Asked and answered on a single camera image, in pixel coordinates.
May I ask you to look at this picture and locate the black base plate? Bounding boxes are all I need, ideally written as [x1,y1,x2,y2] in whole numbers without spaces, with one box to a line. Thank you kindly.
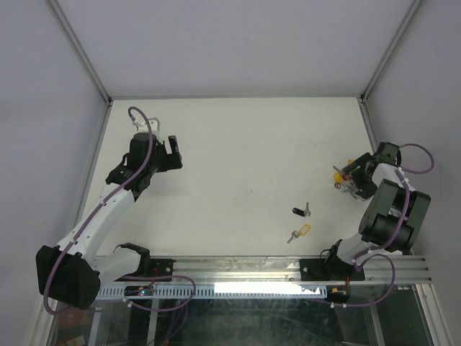
[299,258,365,282]
[143,257,176,282]

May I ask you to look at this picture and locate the aluminium frame post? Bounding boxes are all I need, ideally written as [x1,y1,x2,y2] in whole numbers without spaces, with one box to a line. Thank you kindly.
[360,0,424,104]
[45,0,112,105]

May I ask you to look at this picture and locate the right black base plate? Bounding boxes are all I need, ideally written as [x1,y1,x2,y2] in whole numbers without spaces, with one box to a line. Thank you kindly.
[299,258,365,282]

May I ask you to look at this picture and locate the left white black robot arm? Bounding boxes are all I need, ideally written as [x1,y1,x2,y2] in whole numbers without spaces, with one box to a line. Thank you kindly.
[35,133,182,310]

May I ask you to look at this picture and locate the key with black tag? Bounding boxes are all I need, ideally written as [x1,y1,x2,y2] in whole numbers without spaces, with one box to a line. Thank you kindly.
[292,202,311,217]

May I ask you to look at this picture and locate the grey slotted cable duct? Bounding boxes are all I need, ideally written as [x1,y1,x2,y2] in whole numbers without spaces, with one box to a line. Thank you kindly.
[97,282,327,301]

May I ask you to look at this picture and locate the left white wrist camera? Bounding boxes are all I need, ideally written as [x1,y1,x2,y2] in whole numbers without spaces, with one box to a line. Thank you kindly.
[132,117,161,138]

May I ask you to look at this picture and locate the key with yellow tag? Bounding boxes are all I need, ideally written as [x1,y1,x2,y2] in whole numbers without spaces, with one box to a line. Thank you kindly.
[287,224,311,244]

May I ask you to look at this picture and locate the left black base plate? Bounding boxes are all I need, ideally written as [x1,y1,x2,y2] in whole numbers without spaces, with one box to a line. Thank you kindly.
[143,257,176,282]

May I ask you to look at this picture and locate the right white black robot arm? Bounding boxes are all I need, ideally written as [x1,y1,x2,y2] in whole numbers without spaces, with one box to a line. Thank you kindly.
[320,142,431,280]

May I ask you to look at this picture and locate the right aluminium frame post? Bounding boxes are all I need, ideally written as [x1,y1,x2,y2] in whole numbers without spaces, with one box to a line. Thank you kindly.
[360,0,424,104]

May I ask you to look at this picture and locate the aluminium mounting rail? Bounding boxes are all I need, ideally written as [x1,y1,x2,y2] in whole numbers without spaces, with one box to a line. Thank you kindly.
[91,254,433,288]

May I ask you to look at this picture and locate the large keyring with coloured keys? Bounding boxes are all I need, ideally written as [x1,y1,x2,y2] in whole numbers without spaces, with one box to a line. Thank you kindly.
[328,166,358,199]

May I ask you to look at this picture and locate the left aluminium frame post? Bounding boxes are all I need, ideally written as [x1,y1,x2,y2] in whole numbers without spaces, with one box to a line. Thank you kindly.
[45,0,112,105]

